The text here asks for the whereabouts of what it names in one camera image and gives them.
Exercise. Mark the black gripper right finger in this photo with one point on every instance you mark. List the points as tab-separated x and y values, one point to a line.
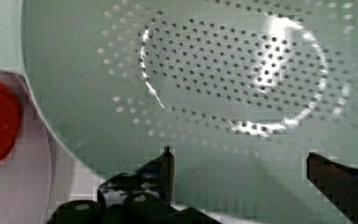
337	182

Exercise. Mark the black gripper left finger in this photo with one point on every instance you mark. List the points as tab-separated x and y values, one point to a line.
156	177

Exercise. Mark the mint green strainer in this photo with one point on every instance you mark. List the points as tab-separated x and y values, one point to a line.
241	90

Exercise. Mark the lilac round plate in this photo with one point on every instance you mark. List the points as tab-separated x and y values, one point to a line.
26	173

